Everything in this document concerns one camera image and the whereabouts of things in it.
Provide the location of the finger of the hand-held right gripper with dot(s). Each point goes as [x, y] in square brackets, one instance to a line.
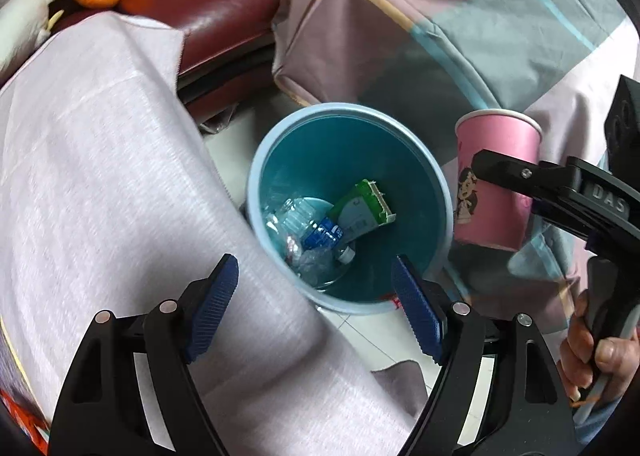
[520, 175]

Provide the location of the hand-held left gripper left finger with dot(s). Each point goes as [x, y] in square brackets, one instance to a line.
[212, 306]

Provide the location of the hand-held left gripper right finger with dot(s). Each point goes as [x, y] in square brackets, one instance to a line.
[417, 311]

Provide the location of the pink paper cup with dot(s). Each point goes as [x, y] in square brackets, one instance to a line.
[492, 186]

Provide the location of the light blue trash bin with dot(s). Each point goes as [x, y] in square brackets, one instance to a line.
[320, 150]

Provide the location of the person's right hand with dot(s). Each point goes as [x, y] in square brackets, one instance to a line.
[580, 356]

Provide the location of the crushed clear plastic bottle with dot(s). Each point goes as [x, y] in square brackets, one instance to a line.
[305, 236]

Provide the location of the green and white carton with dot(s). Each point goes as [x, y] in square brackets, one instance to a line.
[357, 208]

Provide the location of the plaid bed sheet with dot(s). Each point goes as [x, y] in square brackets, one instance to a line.
[425, 25]

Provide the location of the clear plastic wrapper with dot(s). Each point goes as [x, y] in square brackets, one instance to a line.
[220, 121]

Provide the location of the dark red leather sofa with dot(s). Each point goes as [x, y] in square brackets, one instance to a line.
[200, 0]

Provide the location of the white goose plush toy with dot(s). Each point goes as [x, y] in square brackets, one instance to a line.
[20, 25]

